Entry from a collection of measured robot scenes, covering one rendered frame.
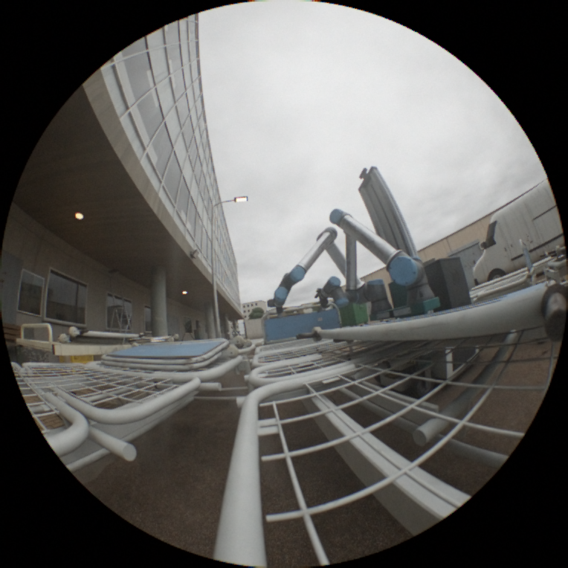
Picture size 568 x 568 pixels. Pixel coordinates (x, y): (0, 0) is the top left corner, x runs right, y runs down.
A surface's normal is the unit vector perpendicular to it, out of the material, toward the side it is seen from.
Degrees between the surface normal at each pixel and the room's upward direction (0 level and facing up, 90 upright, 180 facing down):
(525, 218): 88
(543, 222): 88
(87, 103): 180
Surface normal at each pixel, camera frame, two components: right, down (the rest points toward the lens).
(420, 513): -0.98, 0.12
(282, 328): 0.13, -0.25
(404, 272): -0.77, 0.04
